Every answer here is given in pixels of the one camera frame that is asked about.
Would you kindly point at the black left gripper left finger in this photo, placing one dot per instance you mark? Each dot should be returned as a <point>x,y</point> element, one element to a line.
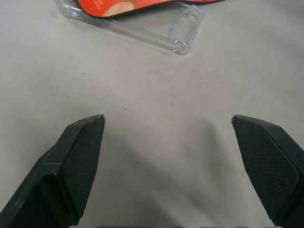
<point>71,166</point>

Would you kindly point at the clear transparent phone case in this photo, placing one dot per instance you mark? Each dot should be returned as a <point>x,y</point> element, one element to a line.
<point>154,26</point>

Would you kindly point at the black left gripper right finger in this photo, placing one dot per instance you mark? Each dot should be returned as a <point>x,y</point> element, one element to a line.
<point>268,161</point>

